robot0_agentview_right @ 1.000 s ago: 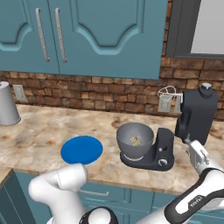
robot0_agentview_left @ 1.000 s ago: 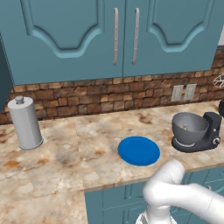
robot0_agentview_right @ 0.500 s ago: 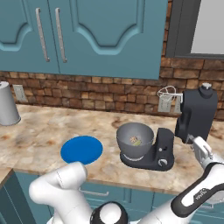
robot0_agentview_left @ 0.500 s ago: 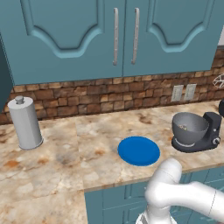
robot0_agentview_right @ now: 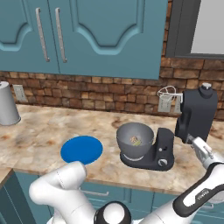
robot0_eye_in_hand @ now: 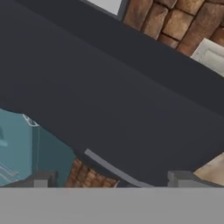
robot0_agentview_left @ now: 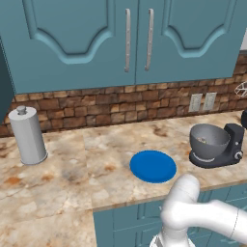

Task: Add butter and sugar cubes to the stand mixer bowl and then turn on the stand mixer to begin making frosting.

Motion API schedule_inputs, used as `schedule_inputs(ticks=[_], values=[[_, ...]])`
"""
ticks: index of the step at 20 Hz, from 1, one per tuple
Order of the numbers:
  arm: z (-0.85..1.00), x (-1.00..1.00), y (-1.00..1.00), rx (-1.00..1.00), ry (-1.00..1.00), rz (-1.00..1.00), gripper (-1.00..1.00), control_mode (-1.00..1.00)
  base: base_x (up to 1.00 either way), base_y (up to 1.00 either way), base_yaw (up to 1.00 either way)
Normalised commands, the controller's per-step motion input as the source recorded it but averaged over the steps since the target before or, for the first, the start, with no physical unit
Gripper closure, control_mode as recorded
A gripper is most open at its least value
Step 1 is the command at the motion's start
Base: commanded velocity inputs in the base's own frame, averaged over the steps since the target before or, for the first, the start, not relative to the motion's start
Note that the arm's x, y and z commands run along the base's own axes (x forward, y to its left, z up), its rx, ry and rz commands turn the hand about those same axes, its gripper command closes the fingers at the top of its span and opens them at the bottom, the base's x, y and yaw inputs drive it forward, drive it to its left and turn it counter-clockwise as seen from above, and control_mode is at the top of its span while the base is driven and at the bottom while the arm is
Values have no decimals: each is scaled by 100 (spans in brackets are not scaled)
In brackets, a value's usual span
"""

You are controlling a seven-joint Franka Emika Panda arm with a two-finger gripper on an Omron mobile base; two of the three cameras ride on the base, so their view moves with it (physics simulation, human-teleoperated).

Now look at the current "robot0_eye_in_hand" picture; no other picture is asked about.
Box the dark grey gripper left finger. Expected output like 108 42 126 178
4 171 59 188

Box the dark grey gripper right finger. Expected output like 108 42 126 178
166 170 224 188

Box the teal cupboard side panel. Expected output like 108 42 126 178
31 125 77 188

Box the teal cupboard door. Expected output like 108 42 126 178
0 108 40 186

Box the pale grey framed panel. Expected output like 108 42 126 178
80 0 131 22

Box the silver cupboard handle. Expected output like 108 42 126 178
22 114 40 128

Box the grey bar handle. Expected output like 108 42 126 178
84 148 154 188

